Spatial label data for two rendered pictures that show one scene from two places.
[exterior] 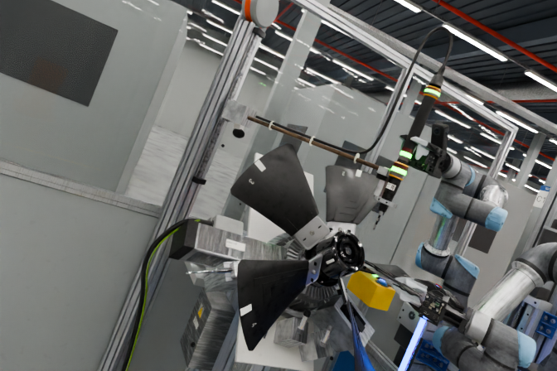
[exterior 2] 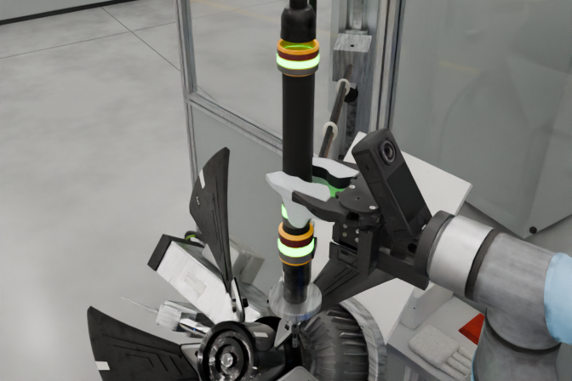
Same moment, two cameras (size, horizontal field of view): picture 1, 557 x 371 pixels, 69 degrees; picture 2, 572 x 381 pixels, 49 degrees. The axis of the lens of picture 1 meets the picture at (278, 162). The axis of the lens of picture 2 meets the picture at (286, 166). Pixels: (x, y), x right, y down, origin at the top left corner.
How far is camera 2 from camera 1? 1.47 m
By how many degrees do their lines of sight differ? 74
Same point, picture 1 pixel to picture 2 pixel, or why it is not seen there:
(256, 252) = (214, 302)
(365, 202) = (342, 283)
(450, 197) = (480, 356)
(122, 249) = not seen: hidden behind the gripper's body
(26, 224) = (261, 183)
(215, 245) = (174, 275)
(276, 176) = (208, 201)
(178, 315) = not seen: hidden behind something
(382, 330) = not seen: outside the picture
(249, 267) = (95, 319)
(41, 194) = (262, 153)
